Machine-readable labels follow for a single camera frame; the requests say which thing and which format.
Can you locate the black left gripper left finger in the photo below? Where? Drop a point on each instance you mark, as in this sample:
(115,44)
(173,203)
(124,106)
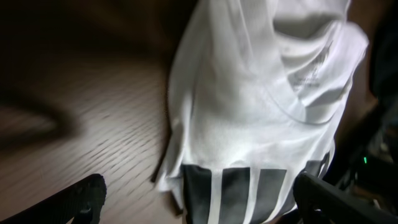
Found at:
(79,203)

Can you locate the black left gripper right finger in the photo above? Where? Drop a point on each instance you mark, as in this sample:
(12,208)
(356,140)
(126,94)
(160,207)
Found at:
(320,202)

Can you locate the white t-shirt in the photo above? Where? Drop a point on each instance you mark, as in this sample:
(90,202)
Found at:
(256,93)

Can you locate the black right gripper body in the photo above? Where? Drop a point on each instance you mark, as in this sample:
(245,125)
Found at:
(365,163)

